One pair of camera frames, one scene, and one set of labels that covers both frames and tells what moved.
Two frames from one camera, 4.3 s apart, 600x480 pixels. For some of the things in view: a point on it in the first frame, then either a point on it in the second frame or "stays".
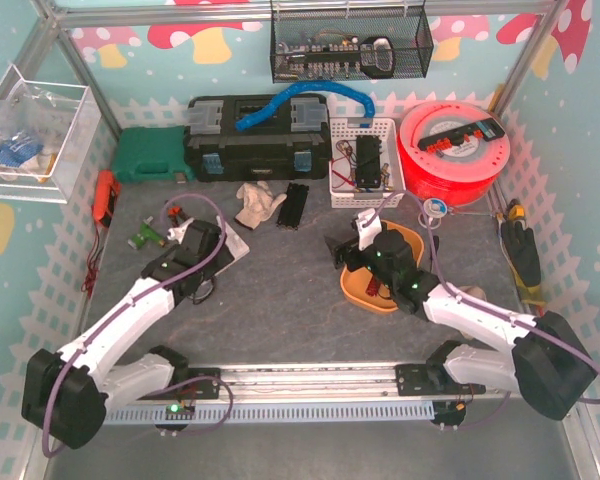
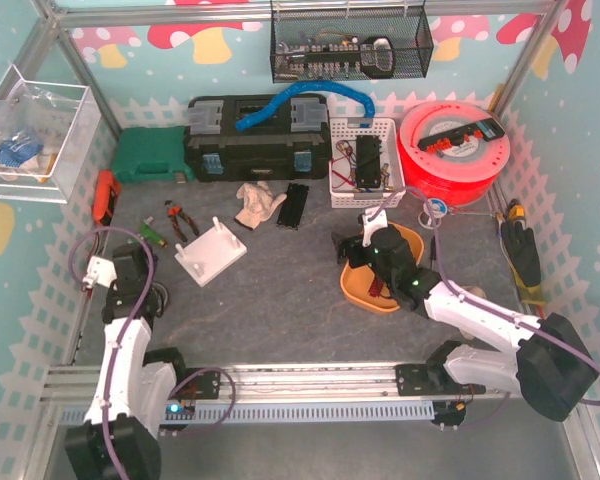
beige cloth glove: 259,203 stays
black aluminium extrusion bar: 292,206 stays
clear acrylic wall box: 35,139 stays
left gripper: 200,235 to 131,257
